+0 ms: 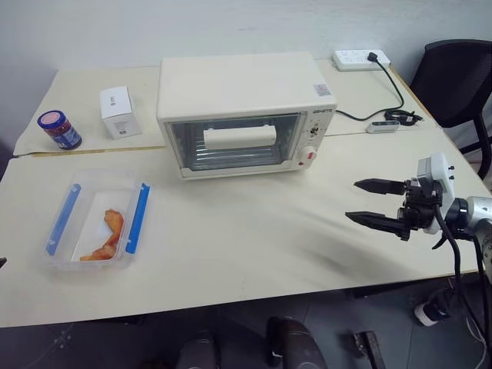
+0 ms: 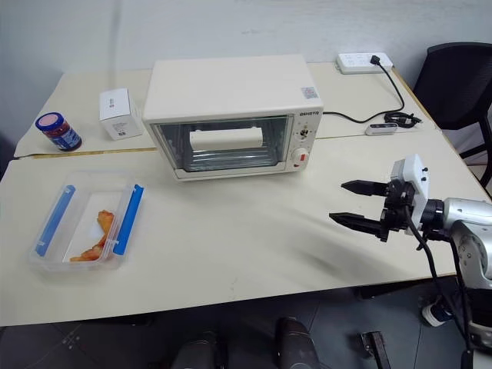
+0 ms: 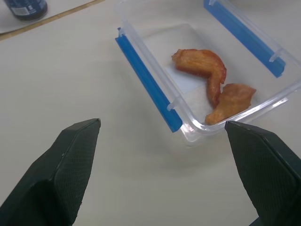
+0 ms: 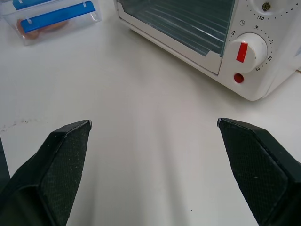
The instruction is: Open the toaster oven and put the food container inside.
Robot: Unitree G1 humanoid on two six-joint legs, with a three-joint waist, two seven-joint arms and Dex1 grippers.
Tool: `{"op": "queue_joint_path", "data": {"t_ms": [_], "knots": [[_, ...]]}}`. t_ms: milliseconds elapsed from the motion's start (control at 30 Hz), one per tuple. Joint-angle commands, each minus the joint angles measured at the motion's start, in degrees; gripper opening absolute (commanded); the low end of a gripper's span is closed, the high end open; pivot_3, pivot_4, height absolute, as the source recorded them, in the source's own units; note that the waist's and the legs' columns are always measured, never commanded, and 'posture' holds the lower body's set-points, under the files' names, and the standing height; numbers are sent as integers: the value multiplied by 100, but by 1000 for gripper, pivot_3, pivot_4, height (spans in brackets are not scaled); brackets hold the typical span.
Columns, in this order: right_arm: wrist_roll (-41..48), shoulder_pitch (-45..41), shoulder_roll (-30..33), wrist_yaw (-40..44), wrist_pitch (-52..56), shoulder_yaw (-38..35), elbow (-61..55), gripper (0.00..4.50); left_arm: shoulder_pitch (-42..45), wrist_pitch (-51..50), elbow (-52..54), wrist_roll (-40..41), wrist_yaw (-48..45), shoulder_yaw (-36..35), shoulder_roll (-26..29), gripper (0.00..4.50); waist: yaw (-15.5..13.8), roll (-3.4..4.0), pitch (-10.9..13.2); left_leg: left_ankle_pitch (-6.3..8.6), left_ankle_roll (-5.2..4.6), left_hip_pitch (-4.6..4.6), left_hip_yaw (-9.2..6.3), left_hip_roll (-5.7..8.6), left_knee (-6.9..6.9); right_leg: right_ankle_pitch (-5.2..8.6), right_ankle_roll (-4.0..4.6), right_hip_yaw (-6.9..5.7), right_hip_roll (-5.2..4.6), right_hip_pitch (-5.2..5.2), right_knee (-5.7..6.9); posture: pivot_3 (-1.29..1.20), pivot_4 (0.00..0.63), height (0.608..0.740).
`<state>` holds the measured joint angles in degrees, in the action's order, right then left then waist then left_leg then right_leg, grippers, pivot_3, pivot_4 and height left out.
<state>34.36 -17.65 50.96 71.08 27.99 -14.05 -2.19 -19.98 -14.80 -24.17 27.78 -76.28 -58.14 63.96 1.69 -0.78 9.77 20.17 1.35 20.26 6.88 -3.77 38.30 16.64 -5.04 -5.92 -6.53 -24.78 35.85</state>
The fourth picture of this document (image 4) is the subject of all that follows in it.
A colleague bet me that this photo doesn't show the glass oven door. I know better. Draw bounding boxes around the glass oven door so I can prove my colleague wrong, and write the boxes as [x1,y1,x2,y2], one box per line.
[117,0,236,75]

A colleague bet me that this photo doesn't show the clear box with blue handle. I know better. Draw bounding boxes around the clear box with blue handle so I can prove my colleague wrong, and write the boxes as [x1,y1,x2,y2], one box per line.
[0,0,59,18]
[3,1,102,46]

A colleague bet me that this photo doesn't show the orange-brown food piece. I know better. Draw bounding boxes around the orange-brown food piece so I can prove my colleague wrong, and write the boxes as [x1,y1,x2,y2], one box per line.
[16,18,71,40]

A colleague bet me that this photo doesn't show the white toaster oven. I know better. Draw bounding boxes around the white toaster oven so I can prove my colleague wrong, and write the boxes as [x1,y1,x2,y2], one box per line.
[113,0,301,102]

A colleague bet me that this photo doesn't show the white timer knob red mark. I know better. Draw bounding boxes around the white timer knob red mark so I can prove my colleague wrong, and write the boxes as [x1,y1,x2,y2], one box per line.
[229,32,269,73]

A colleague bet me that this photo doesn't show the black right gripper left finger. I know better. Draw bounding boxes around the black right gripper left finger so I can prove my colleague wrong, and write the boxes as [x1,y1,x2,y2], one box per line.
[0,119,93,226]

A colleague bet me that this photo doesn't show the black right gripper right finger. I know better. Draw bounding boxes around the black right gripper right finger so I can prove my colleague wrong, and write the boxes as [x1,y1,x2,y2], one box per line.
[217,118,301,226]

